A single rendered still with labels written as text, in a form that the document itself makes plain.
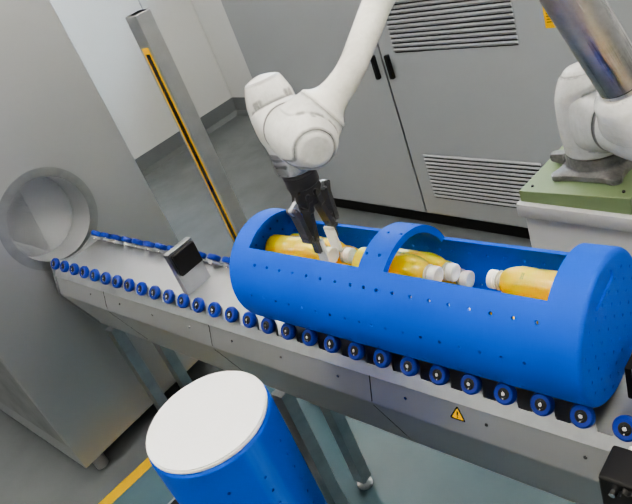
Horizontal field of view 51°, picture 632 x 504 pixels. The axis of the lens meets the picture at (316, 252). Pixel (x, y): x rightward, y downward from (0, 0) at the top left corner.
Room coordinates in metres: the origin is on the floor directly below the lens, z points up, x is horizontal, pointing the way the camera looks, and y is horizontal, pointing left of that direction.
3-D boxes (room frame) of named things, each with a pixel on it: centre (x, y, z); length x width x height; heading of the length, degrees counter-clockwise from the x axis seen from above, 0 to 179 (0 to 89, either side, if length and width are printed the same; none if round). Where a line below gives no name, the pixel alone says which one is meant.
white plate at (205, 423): (1.10, 0.35, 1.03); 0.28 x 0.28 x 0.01
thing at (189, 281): (1.84, 0.38, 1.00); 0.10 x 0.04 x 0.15; 129
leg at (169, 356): (2.43, 0.77, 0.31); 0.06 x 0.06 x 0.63; 39
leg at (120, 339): (2.34, 0.88, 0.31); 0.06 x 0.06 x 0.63; 39
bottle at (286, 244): (1.40, 0.03, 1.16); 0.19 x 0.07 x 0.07; 39
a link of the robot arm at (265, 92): (1.31, -0.03, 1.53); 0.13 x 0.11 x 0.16; 9
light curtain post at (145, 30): (2.18, 0.23, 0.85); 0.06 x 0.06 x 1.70; 39
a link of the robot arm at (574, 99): (1.43, -0.75, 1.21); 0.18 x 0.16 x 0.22; 8
